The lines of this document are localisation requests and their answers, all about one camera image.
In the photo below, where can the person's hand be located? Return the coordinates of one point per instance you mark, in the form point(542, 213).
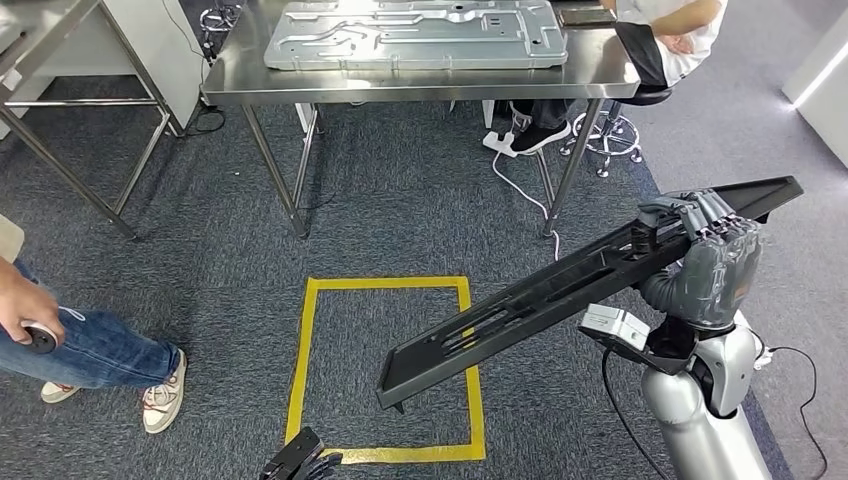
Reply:
point(676, 44)
point(30, 308)

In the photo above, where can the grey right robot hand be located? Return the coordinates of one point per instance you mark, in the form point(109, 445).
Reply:
point(719, 278)

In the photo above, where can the long black plastic frame part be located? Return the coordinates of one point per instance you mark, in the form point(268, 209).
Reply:
point(530, 305)

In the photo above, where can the person's forearm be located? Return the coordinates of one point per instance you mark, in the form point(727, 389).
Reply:
point(5, 272)
point(689, 14)

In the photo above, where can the stainless steel workbench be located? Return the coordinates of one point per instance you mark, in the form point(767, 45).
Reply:
point(411, 83)

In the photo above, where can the person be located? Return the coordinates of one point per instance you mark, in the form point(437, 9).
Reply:
point(702, 46)
point(99, 344)

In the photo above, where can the black stool with chrome base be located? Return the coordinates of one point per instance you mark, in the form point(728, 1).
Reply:
point(646, 97)

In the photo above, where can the white cabinet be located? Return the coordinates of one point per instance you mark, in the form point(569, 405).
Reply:
point(821, 79)
point(146, 40)

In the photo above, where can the white table leg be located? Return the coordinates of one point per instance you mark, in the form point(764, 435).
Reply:
point(488, 114)

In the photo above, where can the white power strip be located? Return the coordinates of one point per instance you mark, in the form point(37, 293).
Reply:
point(497, 142)

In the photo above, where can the stamped grey metal panel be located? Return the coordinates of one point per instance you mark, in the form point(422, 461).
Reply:
point(411, 33)

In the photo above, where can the stainless steel table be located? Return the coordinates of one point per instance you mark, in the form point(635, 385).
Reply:
point(26, 26)

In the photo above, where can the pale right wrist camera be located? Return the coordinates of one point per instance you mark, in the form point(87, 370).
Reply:
point(616, 326)

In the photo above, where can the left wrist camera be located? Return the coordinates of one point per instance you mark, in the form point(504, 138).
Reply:
point(295, 457)

